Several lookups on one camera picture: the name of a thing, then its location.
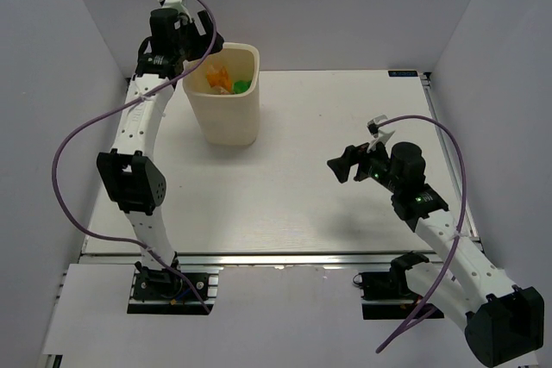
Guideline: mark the aluminium right side rail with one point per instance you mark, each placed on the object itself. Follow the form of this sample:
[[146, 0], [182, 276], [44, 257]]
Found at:
[[450, 158]]

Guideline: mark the aluminium front rail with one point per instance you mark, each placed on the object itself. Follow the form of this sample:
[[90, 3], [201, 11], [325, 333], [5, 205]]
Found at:
[[259, 259]]

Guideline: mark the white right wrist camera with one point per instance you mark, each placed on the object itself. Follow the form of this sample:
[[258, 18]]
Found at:
[[379, 134]]

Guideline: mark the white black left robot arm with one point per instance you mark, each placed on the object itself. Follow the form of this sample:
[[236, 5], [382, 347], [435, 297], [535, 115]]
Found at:
[[129, 174]]

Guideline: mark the cream plastic bin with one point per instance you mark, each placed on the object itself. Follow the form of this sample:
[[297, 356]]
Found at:
[[232, 120]]

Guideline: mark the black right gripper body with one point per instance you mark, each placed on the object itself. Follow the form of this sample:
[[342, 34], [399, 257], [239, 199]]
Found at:
[[376, 167]]

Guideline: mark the orange juice bottle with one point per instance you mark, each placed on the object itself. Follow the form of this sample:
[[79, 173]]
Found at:
[[218, 76]]

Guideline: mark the aluminium rail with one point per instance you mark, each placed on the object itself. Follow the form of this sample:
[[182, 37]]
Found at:
[[450, 158], [259, 259]]

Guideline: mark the green plastic soda bottle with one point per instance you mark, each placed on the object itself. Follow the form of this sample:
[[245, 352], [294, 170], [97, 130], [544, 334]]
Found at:
[[241, 86]]

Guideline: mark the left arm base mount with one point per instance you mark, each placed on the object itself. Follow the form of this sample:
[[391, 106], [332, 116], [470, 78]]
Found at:
[[155, 292]]

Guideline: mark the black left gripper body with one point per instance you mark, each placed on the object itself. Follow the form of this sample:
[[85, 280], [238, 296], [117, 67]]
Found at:
[[191, 46]]

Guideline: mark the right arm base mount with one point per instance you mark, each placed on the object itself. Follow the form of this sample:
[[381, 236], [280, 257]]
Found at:
[[384, 294]]

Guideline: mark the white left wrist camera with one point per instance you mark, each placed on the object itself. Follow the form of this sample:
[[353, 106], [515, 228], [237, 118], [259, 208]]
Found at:
[[179, 5]]

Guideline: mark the clear labelled water bottle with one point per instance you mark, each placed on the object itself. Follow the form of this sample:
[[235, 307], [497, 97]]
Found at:
[[218, 90]]

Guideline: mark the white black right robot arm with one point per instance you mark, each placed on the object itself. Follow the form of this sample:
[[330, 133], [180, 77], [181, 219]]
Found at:
[[500, 320]]

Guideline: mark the right blue table sticker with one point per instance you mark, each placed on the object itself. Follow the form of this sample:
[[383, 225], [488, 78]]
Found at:
[[402, 74]]

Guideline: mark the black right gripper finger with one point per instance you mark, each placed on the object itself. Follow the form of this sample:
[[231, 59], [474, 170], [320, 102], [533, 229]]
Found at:
[[355, 153], [341, 167]]

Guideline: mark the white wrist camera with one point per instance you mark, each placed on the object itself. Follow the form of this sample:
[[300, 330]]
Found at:
[[379, 134], [179, 5]]

